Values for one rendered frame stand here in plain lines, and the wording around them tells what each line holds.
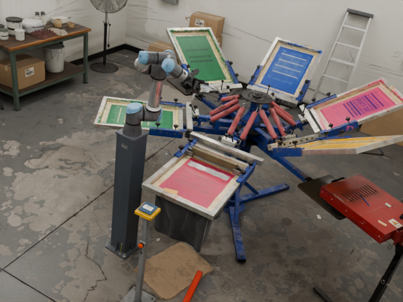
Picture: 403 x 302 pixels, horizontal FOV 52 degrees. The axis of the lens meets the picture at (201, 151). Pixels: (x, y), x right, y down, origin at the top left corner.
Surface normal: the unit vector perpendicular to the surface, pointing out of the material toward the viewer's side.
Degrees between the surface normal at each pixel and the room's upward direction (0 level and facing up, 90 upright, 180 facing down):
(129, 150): 90
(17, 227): 0
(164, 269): 3
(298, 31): 90
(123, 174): 90
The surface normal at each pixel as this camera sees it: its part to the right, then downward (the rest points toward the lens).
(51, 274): 0.15, -0.84
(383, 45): -0.45, 0.40
